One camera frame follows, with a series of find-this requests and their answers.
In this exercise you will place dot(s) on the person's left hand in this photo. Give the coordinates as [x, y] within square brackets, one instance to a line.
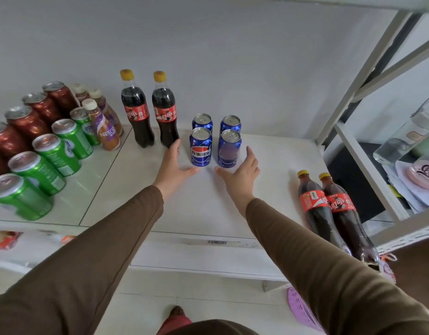
[171, 174]

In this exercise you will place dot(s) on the person's brown sweater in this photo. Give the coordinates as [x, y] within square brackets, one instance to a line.
[214, 328]

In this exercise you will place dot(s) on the white metal shelf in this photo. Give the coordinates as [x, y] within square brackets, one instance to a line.
[200, 212]

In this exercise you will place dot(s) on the person's left shoe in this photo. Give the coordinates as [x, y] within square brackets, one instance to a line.
[177, 312]

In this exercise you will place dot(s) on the person's right forearm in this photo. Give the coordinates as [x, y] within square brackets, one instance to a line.
[322, 275]

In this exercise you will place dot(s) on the person's left forearm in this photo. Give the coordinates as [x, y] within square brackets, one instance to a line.
[78, 268]

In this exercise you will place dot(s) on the pink round tin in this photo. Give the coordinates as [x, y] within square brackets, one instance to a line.
[425, 174]

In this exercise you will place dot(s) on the person's left leg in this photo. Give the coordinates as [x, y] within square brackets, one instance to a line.
[172, 326]

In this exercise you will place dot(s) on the purple label coffee bottle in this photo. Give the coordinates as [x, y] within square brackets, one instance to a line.
[111, 111]
[81, 94]
[104, 130]

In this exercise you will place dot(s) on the black box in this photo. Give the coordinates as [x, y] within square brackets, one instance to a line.
[357, 191]

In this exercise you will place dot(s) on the white perforated metal rack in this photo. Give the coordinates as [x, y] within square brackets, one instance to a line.
[406, 233]

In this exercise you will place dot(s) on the clear bottle white cap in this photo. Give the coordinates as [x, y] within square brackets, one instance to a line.
[399, 143]

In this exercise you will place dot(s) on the white orange-print can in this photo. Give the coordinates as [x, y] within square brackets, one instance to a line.
[68, 239]

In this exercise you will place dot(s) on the stack of white papers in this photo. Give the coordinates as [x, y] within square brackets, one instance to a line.
[406, 195]

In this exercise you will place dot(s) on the person's right hand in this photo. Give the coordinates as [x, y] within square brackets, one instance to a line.
[244, 184]

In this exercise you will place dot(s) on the purple plastic basket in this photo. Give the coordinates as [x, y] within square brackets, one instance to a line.
[303, 310]

